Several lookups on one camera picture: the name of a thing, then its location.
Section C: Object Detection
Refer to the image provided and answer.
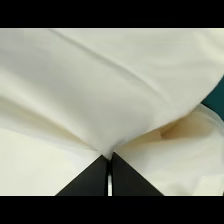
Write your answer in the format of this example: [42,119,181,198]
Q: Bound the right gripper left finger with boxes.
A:
[55,154,109,197]

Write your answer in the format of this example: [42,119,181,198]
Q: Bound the cream shirt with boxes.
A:
[0,28,224,197]

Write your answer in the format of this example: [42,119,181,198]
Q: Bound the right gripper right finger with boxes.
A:
[111,152,165,197]

